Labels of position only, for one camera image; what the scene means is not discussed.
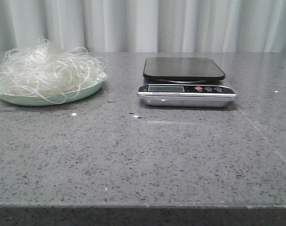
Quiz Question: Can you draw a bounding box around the white translucent vermicelli bundle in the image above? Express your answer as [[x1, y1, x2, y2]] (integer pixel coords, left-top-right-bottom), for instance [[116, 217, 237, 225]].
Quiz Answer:
[[0, 38, 106, 99]]

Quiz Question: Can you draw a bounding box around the black silver kitchen scale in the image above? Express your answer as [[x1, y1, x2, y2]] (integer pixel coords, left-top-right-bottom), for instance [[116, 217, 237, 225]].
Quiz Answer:
[[138, 57, 238, 108]]

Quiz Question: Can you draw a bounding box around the light green round plate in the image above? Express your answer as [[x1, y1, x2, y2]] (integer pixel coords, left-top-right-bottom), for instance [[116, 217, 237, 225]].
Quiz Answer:
[[0, 72, 107, 106]]

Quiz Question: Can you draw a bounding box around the white pleated curtain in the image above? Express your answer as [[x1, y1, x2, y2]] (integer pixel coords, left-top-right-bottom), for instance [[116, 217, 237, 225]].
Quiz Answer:
[[0, 0, 286, 52]]

